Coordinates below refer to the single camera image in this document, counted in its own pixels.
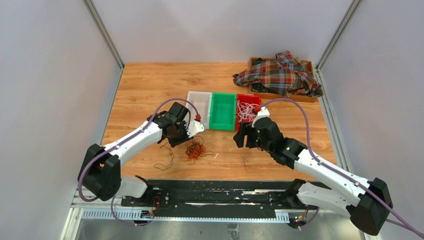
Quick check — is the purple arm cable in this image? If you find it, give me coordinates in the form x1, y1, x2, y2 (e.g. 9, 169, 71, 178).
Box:
253, 97, 424, 239
77, 97, 203, 228

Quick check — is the white cable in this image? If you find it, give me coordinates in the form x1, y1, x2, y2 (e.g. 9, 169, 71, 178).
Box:
237, 101, 259, 124
238, 100, 261, 120

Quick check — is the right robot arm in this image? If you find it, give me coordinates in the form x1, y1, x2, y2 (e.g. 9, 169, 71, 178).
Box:
233, 117, 393, 236

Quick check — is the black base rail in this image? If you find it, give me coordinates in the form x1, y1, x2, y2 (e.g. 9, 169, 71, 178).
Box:
113, 180, 316, 227

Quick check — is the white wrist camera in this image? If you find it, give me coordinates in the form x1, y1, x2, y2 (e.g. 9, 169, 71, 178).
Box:
251, 107, 270, 128
186, 120, 206, 138

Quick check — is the plaid flannel shirt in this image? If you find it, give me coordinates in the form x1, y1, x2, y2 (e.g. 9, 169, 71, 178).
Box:
232, 50, 323, 98

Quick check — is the green plastic bin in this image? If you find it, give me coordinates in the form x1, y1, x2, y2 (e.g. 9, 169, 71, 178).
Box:
209, 92, 237, 131

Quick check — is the orange cable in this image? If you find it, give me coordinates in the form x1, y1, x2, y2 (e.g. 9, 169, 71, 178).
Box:
183, 140, 207, 163

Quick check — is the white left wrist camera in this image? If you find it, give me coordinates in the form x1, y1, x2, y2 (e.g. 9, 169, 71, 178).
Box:
186, 120, 206, 138

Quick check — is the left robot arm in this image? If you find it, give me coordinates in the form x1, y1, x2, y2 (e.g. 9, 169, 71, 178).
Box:
77, 98, 204, 207

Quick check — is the wooden tray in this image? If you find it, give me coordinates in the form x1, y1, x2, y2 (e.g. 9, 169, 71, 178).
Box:
248, 57, 318, 104

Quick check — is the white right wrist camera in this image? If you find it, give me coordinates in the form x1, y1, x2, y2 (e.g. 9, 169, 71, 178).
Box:
251, 107, 270, 128

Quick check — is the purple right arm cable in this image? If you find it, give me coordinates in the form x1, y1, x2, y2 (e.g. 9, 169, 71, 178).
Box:
253, 97, 424, 239

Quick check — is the red plastic bin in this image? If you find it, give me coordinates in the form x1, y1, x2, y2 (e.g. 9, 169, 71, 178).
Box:
234, 94, 262, 131

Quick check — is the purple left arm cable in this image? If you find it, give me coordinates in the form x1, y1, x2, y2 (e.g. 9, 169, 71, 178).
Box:
77, 97, 203, 228

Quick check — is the white plastic bin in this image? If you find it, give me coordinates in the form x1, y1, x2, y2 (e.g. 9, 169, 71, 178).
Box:
186, 91, 213, 130

